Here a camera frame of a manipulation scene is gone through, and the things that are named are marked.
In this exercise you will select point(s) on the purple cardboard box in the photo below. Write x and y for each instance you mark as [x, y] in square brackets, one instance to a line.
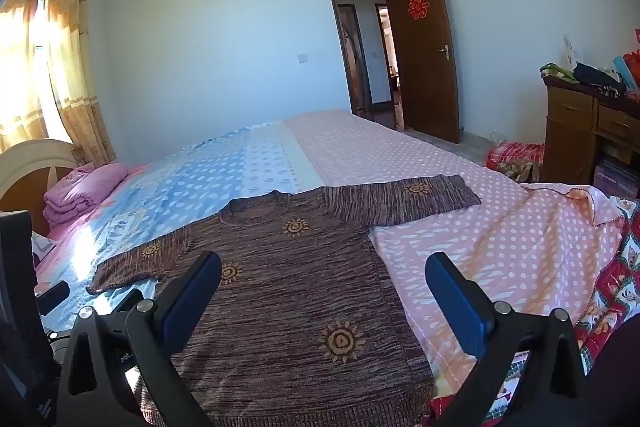
[617, 179]

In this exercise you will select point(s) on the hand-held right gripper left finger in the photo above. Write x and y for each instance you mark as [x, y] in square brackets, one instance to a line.
[192, 302]

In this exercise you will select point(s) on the yellow patterned curtain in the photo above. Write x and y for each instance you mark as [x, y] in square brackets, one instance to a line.
[70, 72]

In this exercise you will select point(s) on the red and white printed blanket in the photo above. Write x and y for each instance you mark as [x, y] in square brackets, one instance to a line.
[617, 277]

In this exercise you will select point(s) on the blue and pink polka-dot bedsheet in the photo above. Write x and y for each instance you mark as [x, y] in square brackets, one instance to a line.
[450, 167]

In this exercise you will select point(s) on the red patterned bundle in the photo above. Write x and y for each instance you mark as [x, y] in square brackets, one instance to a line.
[515, 157]

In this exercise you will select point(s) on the brown wooden door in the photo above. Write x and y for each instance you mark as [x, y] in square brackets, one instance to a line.
[425, 92]

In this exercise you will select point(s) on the white wall outlet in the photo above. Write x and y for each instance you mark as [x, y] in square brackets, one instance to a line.
[571, 47]

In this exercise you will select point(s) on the colourful gift bags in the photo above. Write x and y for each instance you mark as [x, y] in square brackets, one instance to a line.
[629, 69]

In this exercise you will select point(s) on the cream wooden headboard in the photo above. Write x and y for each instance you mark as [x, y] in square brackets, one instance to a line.
[30, 162]

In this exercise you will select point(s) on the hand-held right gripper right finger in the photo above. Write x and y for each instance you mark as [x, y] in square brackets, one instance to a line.
[455, 307]

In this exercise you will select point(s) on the red paper door decoration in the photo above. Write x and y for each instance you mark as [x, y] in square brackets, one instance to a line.
[417, 4]

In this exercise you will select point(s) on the brown door frame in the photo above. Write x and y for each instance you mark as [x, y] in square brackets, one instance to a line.
[336, 7]

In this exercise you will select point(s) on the brown knit sun-pattern sweater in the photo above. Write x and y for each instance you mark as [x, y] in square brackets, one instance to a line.
[300, 297]

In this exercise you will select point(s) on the pink folded blanket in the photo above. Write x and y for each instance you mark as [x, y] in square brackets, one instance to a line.
[82, 192]

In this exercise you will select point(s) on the green patterned cloth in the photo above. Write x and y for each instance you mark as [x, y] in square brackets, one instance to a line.
[555, 73]

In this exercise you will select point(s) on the brown wooden desk with drawers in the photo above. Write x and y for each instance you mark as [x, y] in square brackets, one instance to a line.
[567, 132]

